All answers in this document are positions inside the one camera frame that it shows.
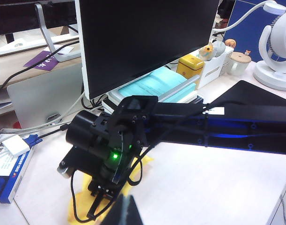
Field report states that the beige cable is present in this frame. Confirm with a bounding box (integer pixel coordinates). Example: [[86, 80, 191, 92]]
[[21, 92, 86, 134]]

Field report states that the white mug wooden lid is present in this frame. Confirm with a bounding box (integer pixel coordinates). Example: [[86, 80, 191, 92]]
[[227, 52, 252, 77]]

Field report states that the purple name card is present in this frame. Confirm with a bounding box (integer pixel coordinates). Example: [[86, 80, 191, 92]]
[[23, 50, 59, 71]]

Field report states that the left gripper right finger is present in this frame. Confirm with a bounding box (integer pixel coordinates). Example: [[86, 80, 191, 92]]
[[128, 195, 144, 225]]

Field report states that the yellow duck toy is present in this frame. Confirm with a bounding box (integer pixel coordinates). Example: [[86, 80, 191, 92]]
[[198, 42, 215, 60]]

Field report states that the white desk fan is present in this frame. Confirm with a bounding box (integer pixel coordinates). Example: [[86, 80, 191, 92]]
[[253, 7, 286, 91]]

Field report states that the blue and white box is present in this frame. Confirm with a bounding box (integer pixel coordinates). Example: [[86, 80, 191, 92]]
[[0, 140, 35, 204]]

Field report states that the orange round figurine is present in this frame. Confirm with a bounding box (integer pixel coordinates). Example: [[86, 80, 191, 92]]
[[224, 38, 236, 49]]

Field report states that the black spine book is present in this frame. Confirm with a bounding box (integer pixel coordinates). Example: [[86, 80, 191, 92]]
[[101, 99, 117, 114]]

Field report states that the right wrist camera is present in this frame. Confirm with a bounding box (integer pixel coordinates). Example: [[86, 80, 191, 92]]
[[57, 146, 103, 180]]

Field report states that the blue VGA plug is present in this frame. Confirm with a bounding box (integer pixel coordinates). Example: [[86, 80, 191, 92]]
[[20, 134, 43, 149]]

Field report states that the black AOC monitor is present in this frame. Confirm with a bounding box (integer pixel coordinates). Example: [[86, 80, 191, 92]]
[[0, 0, 78, 37]]

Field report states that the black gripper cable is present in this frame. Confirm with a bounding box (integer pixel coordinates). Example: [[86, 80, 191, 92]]
[[70, 170, 94, 223]]

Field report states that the grey round object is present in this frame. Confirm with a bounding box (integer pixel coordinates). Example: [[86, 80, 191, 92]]
[[213, 41, 227, 57]]

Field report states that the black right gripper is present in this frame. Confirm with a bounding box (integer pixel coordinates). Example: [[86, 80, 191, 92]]
[[86, 131, 147, 221]]

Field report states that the yellow tin box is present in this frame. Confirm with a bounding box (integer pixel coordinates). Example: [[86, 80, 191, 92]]
[[176, 55, 205, 90]]

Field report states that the silver stand white base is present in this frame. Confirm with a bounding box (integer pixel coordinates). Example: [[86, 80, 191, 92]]
[[0, 3, 82, 63]]

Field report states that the yellow rag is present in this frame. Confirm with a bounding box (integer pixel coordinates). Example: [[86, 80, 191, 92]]
[[67, 154, 155, 225]]

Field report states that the white adapter block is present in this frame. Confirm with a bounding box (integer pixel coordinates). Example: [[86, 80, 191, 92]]
[[1, 135, 31, 157]]

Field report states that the blue partition board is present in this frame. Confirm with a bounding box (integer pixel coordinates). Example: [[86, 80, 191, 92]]
[[223, 0, 286, 63]]

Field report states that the white drawer organizer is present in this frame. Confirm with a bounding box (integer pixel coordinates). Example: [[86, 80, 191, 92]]
[[198, 43, 235, 89]]

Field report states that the large white-framed AOC monitor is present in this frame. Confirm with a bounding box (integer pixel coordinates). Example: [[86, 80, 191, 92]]
[[74, 0, 221, 101]]

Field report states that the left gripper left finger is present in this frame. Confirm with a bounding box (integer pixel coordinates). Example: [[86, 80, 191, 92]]
[[102, 195, 130, 225]]

